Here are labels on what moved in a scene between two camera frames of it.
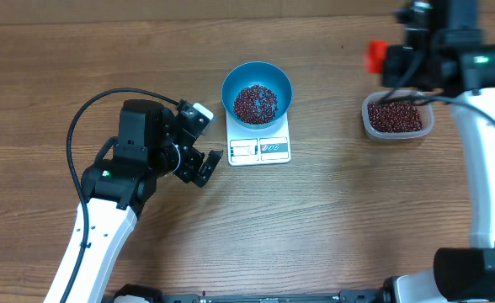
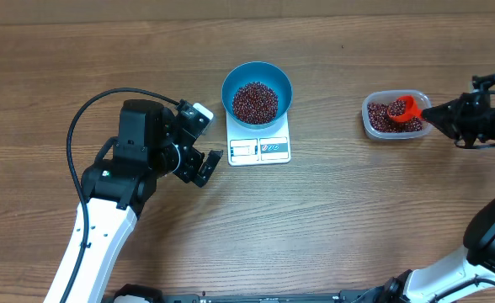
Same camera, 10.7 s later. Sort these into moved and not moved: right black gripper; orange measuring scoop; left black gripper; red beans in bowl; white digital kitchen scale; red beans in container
Moved: orange measuring scoop; right black gripper
Not moved: left black gripper; red beans in bowl; red beans in container; white digital kitchen scale
